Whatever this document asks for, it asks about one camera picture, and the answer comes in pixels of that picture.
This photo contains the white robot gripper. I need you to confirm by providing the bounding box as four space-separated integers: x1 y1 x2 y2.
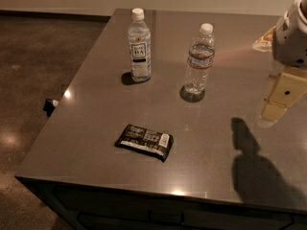
261 0 307 122

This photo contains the black snack wrapper packet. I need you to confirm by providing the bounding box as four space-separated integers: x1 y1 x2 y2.
115 124 174 162

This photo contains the clear bottle with red-blue label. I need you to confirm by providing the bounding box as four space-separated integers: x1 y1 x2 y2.
183 23 216 96

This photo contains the yellow-white snack packet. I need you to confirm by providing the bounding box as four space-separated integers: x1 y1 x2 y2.
252 26 275 53

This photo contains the clear bottle with white label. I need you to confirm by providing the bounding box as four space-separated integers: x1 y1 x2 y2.
128 8 151 82

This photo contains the black object beside table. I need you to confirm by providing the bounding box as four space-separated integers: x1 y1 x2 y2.
43 99 59 117

